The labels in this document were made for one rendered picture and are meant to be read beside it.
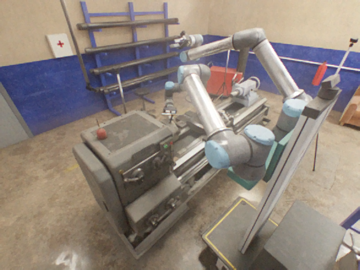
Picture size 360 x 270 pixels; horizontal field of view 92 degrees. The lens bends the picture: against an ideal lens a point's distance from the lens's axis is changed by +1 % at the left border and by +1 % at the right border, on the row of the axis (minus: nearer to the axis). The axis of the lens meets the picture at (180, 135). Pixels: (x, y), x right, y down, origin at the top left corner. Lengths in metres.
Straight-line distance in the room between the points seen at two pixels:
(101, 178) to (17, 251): 1.77
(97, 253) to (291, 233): 1.88
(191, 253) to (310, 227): 1.18
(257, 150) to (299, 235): 0.85
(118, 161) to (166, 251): 1.32
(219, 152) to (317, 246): 1.05
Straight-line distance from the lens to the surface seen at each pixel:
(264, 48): 1.50
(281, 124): 1.38
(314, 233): 1.69
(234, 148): 0.86
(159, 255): 2.26
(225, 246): 1.98
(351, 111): 5.07
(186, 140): 2.26
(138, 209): 1.56
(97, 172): 1.25
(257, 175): 1.06
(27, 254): 2.77
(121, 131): 1.43
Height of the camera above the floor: 2.12
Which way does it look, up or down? 36 degrees down
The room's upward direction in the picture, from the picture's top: straight up
